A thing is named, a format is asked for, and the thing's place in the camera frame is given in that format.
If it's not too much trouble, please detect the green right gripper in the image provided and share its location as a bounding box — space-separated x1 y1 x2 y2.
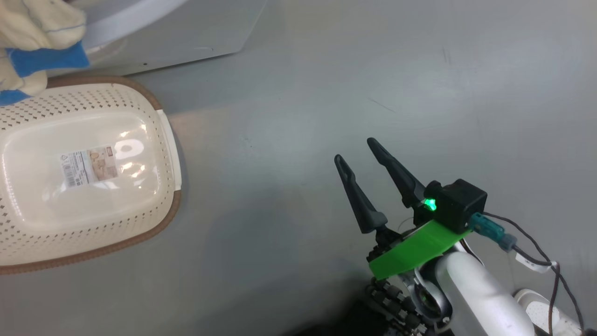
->
334 138 472 280

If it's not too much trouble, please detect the cream garment with blue trim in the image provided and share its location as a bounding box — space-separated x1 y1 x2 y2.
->
0 0 90 107

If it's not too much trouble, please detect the white front-load washing machine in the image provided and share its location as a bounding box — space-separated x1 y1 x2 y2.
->
47 0 267 77

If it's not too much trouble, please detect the paper product label in basket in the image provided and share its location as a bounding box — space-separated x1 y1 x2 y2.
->
59 146 118 189

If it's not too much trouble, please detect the cream perforated basket brown rim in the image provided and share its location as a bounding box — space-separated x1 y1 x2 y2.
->
0 76 182 275

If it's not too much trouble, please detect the white tag on right cable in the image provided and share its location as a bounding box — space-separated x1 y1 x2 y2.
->
513 254 558 273

